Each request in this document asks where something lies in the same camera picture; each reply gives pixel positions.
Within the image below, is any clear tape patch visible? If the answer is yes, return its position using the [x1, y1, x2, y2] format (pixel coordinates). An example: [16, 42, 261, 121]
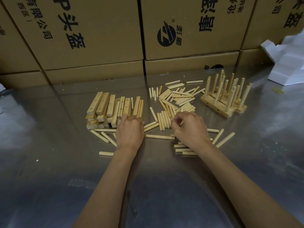
[69, 179, 95, 189]

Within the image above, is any stack of brown cardboard boxes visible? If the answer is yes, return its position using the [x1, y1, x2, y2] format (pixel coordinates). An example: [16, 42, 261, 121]
[0, 0, 304, 88]

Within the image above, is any person's right forearm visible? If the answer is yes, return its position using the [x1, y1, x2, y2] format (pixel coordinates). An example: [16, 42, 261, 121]
[196, 139, 302, 228]

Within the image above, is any shiny metal table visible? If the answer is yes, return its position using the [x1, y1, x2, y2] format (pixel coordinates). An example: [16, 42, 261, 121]
[0, 65, 304, 228]

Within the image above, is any pile of drilled wooden bars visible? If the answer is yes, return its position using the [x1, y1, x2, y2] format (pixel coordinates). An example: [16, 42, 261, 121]
[85, 91, 145, 130]

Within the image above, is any pile of wooden dowels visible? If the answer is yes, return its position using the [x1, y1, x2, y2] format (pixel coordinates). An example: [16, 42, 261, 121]
[91, 80, 236, 156]

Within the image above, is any drilled wooden block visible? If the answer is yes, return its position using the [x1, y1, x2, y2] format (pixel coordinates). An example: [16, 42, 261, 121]
[212, 91, 247, 114]
[217, 87, 245, 104]
[200, 96, 233, 118]
[209, 92, 243, 114]
[215, 90, 247, 110]
[205, 92, 238, 115]

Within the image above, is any person's right hand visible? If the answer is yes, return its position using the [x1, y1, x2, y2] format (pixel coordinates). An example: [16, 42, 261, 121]
[170, 111, 213, 151]

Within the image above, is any person's left hand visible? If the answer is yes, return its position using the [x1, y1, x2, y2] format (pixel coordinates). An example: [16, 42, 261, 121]
[116, 114, 145, 152]

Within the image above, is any person's left forearm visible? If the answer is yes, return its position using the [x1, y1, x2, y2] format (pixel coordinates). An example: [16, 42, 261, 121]
[73, 146, 141, 228]

